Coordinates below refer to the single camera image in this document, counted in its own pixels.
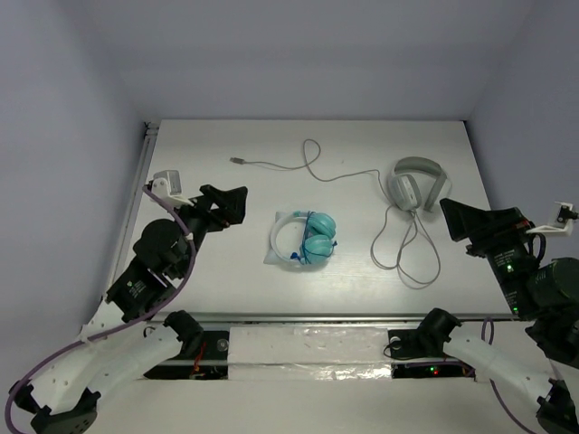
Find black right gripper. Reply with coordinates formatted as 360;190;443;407
440;195;536;315

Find teal white cat-ear headphones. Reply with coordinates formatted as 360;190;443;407
263;211;337;269

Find thin blue headphone cable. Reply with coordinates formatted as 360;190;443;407
289;209;339;266

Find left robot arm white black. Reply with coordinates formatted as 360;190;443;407
4;183;248;433

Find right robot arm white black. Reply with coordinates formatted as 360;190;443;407
417;199;578;433

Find grey white headphones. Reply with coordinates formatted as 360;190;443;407
385;156;452;212

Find grey USB cable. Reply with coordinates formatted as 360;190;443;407
229;138;441;290

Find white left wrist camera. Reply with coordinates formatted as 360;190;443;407
145;170;193;209

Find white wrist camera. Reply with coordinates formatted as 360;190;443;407
527;202;578;237
145;170;193;209

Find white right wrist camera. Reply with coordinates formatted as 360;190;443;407
527;202;578;237

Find aluminium rail frame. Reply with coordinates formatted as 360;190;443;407
92;119;521;325

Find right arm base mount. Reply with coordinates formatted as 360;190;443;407
383;308;475;379

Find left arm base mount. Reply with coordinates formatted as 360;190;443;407
144;329;230;381

